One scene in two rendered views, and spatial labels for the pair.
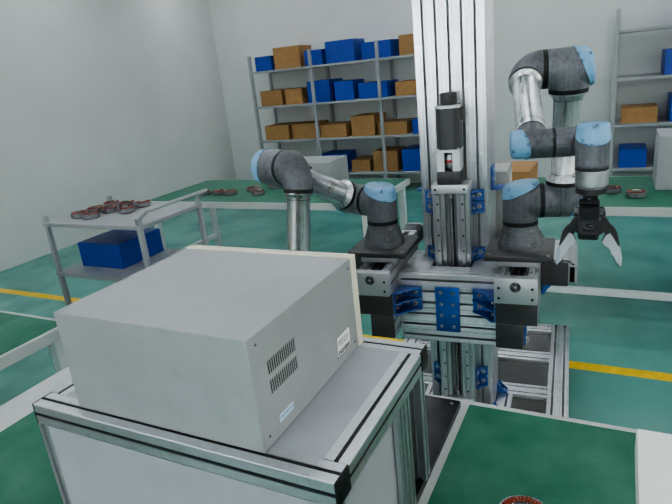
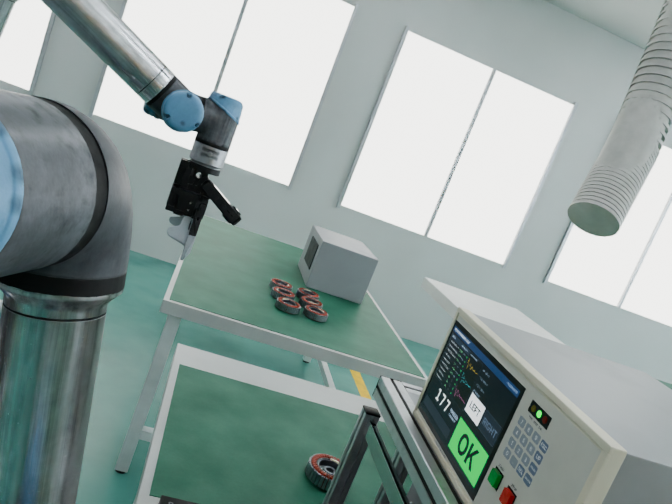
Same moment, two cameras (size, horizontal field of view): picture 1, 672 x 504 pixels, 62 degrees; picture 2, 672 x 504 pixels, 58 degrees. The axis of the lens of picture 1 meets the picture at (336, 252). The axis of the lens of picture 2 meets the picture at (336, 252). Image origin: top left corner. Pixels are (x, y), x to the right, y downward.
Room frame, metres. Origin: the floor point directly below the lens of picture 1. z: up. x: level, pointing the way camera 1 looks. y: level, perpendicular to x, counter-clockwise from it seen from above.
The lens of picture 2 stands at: (1.92, 0.57, 1.50)
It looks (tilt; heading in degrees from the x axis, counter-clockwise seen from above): 10 degrees down; 229
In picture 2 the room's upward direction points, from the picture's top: 21 degrees clockwise
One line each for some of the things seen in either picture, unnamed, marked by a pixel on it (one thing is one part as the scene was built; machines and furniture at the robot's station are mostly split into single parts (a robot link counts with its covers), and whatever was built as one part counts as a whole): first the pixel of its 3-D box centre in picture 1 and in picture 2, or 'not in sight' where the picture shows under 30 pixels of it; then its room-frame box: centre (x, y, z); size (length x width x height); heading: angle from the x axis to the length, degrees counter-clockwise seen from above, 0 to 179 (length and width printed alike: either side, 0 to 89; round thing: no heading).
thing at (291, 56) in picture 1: (293, 57); not in sight; (8.52, 0.32, 1.93); 0.42 x 0.40 x 0.29; 64
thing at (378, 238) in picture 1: (383, 231); not in sight; (2.03, -0.19, 1.09); 0.15 x 0.15 x 0.10
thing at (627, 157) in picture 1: (631, 155); not in sight; (6.44, -3.58, 0.39); 0.42 x 0.28 x 0.21; 153
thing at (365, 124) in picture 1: (368, 124); not in sight; (8.01, -0.66, 0.92); 0.40 x 0.36 x 0.27; 150
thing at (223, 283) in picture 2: not in sight; (262, 339); (0.00, -1.92, 0.37); 1.85 x 1.10 x 0.75; 62
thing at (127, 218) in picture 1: (138, 267); not in sight; (3.76, 1.41, 0.51); 1.01 x 0.60 x 1.01; 62
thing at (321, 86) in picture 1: (325, 90); not in sight; (8.29, -0.10, 1.43); 0.42 x 0.36 x 0.29; 150
